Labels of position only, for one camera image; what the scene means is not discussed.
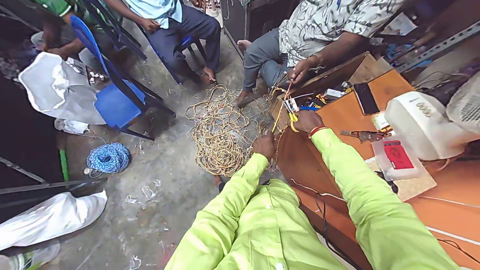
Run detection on person's left hand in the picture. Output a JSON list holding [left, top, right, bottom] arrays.
[[252, 131, 276, 161]]

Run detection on person's right hand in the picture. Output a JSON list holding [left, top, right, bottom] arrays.
[[293, 109, 325, 135]]

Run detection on yellow-handled scissors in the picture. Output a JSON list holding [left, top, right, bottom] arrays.
[[283, 98, 300, 133]]

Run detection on yellow twisted cord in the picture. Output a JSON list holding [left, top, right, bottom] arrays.
[[271, 78, 294, 134]]

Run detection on person's left forearm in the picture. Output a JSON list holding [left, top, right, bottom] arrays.
[[165, 152, 269, 270]]

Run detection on person's right forearm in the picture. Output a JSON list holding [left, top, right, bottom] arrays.
[[310, 126, 463, 270]]

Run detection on pile of small drawer items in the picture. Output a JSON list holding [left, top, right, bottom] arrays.
[[296, 80, 355, 112]]

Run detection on orange wooden table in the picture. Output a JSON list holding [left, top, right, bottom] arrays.
[[276, 69, 480, 270]]

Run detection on open wooden drawer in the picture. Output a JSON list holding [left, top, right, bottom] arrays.
[[271, 51, 394, 134]]

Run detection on metal pliers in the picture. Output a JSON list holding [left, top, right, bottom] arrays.
[[340, 130, 392, 144]]

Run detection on black smartphone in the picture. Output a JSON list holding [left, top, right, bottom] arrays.
[[353, 82, 380, 116]]

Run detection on person's legs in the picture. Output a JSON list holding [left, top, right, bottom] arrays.
[[212, 175, 226, 194]]

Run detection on person's body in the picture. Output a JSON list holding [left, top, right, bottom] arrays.
[[214, 178, 349, 270]]

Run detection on red packet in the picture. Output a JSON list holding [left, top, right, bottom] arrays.
[[383, 140, 415, 170]]

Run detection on white plastic fan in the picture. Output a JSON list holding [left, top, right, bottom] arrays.
[[385, 71, 480, 161]]

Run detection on clear plastic container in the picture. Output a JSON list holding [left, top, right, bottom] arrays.
[[371, 137, 424, 182]]

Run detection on blue plastic chair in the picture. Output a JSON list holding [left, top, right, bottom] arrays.
[[70, 15, 176, 141], [138, 25, 208, 86]]

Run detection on tan board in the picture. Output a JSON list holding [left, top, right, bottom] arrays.
[[364, 157, 438, 202]]

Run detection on small white plastic bag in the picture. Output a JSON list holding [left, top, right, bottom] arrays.
[[54, 118, 91, 135]]

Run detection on green stick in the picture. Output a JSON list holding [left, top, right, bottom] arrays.
[[59, 149, 70, 187]]

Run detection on large white translucent sack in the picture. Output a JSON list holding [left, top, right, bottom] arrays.
[[18, 52, 108, 125]]

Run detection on long white sack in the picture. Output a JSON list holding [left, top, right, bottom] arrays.
[[0, 189, 108, 251]]

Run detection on clear plastic bag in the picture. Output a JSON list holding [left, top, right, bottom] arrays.
[[7, 239, 61, 270]]

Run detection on pile of tan cord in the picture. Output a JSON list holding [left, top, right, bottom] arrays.
[[184, 84, 263, 178]]

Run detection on white cable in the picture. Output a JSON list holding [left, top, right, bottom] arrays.
[[290, 178, 347, 202]]

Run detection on black cable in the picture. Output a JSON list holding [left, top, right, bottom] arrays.
[[310, 193, 364, 270]]

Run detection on perforated metal rail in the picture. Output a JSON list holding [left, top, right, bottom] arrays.
[[395, 21, 480, 74]]

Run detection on coil of blue rope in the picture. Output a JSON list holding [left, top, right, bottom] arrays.
[[86, 142, 132, 176]]

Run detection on black metal frame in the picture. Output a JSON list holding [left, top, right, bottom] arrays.
[[0, 155, 109, 209]]

